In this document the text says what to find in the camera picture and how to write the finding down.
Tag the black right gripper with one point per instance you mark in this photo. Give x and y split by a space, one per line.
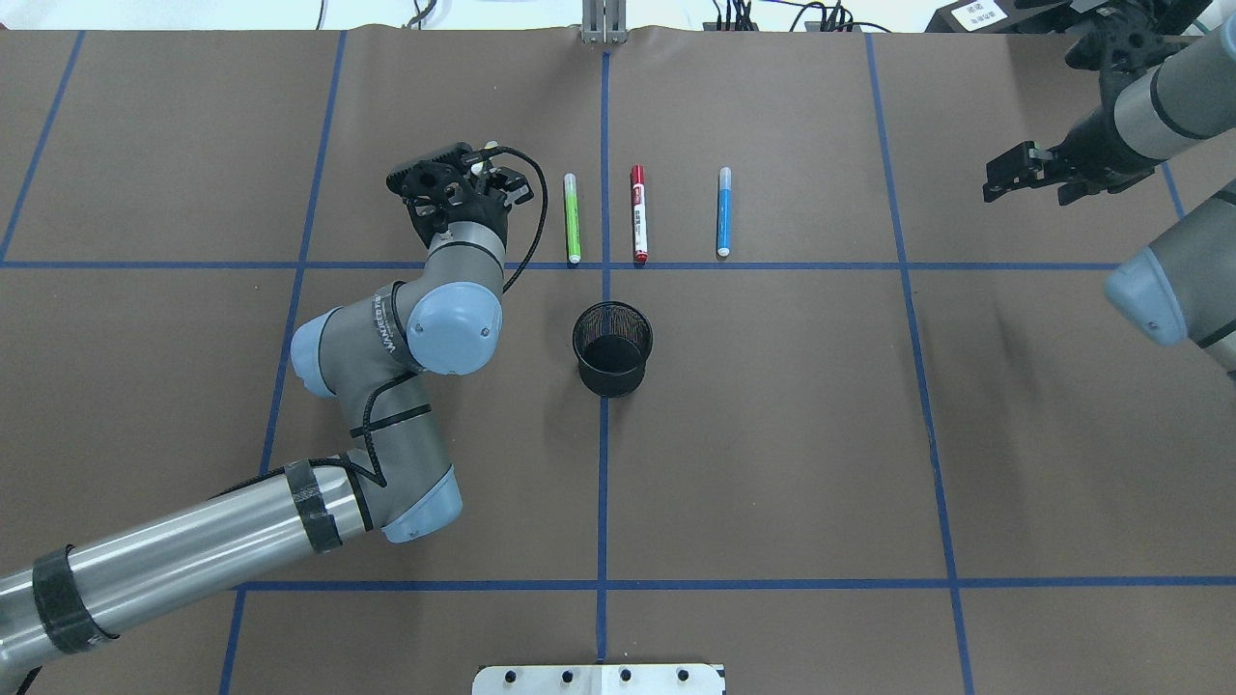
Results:
1092 134

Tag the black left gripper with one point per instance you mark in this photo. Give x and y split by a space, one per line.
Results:
480 209

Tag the green highlighter pen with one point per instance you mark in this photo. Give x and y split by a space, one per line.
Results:
572 218

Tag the red marker pen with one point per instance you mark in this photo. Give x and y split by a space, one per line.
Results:
640 235

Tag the blue marker pen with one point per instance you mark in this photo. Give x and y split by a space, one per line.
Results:
724 211

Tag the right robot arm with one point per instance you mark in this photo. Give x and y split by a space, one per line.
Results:
1160 99

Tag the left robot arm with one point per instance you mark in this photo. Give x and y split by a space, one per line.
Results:
175 429

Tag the black mesh pen cup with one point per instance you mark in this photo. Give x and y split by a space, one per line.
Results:
612 342

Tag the aluminium frame post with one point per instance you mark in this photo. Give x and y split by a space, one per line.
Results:
604 22

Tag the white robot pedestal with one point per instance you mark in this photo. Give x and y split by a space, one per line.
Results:
640 678

